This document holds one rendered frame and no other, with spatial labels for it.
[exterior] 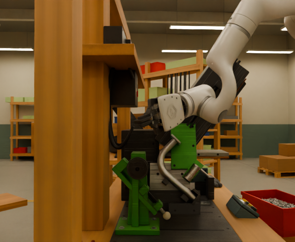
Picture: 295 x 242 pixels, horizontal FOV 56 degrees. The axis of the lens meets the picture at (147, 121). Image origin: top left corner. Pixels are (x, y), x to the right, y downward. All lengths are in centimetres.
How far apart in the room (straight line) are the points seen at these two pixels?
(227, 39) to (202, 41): 1007
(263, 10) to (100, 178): 79
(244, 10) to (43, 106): 67
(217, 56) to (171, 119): 26
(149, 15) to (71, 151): 825
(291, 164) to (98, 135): 673
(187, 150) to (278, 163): 609
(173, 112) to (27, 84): 1039
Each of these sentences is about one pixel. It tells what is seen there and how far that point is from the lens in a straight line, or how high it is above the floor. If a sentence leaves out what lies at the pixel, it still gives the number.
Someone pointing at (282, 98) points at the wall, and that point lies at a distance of 1171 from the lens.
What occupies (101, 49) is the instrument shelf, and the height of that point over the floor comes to 152.
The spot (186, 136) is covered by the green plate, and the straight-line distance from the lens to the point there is 129.
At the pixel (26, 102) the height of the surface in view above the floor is 201.
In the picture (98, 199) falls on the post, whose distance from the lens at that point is 108.
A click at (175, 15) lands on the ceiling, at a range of 889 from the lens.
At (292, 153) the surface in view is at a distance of 801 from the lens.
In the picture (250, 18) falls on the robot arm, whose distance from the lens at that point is 98.
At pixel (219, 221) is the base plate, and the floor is 90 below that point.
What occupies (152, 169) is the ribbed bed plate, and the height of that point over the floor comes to 107.
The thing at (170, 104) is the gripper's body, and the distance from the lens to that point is 82.
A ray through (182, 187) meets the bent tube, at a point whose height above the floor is 100.
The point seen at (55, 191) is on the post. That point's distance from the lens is 69.
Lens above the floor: 127
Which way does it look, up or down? 1 degrees up
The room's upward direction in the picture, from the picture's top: straight up
